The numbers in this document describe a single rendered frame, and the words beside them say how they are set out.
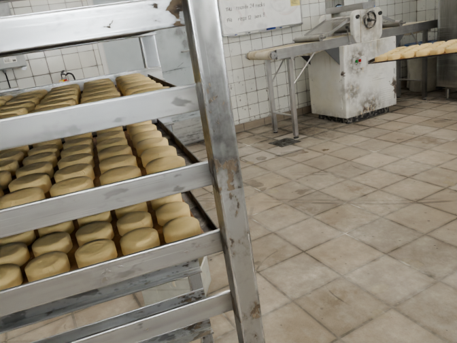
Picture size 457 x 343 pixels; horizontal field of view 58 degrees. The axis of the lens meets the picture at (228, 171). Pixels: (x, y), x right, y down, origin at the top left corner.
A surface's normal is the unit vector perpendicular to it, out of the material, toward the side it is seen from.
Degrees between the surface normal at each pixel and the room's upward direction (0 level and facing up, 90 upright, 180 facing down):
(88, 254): 0
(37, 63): 90
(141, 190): 90
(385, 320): 0
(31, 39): 90
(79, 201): 90
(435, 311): 0
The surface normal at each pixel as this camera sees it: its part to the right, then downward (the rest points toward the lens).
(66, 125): 0.31, 0.27
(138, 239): -0.14, -0.93
